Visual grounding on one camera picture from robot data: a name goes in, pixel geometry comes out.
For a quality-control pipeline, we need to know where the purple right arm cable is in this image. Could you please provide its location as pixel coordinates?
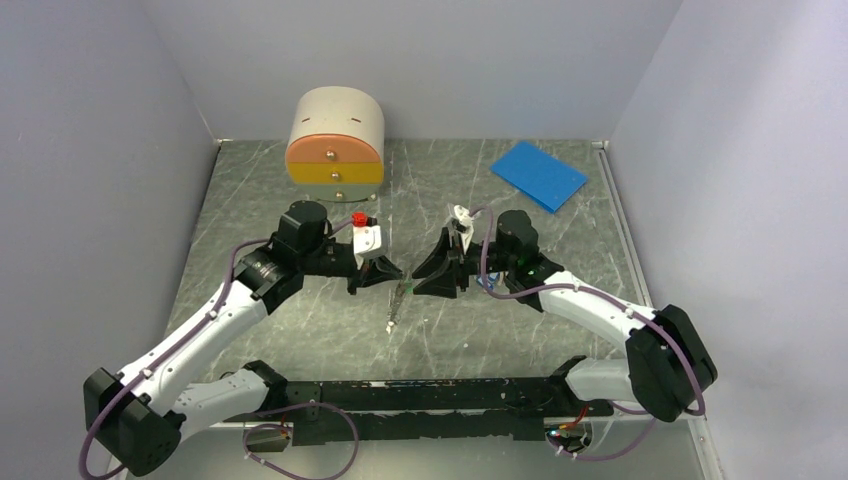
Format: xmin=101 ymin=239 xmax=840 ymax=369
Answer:
xmin=466 ymin=205 xmax=707 ymax=464

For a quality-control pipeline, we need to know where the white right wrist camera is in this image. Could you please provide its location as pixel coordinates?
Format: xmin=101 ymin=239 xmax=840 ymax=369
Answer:
xmin=448 ymin=204 xmax=475 ymax=253

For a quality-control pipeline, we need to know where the blue rectangular sheet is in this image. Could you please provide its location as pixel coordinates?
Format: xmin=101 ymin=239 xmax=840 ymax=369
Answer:
xmin=490 ymin=141 xmax=588 ymax=214

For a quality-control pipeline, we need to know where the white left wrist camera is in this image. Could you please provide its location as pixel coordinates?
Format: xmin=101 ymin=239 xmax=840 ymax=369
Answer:
xmin=351 ymin=212 xmax=388 ymax=268

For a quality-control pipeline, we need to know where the round mini drawer cabinet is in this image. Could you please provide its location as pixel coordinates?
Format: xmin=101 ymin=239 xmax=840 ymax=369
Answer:
xmin=285 ymin=86 xmax=385 ymax=203

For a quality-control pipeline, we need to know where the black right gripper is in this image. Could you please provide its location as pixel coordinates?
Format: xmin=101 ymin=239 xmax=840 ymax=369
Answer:
xmin=412 ymin=228 xmax=515 ymax=299

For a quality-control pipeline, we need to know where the blue key tag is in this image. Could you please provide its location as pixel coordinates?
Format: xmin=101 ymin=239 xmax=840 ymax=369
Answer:
xmin=477 ymin=276 xmax=495 ymax=291

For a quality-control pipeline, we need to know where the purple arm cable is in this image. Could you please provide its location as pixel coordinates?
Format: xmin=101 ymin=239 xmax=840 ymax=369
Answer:
xmin=466 ymin=205 xmax=707 ymax=464
xmin=78 ymin=218 xmax=362 ymax=480

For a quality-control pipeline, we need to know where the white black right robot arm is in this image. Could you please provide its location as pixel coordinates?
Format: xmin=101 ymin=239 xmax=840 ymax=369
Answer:
xmin=412 ymin=205 xmax=718 ymax=422

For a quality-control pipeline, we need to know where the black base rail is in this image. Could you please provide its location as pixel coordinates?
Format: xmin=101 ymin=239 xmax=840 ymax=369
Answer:
xmin=218 ymin=376 xmax=614 ymax=446

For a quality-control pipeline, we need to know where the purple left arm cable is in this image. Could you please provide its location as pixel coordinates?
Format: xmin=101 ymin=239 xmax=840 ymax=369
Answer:
xmin=78 ymin=218 xmax=362 ymax=480

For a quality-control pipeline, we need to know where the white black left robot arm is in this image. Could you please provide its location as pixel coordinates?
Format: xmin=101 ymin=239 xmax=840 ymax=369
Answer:
xmin=78 ymin=200 xmax=403 ymax=478

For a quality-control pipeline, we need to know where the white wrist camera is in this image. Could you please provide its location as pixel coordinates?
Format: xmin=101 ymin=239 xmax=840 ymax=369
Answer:
xmin=351 ymin=212 xmax=388 ymax=268
xmin=448 ymin=204 xmax=475 ymax=253

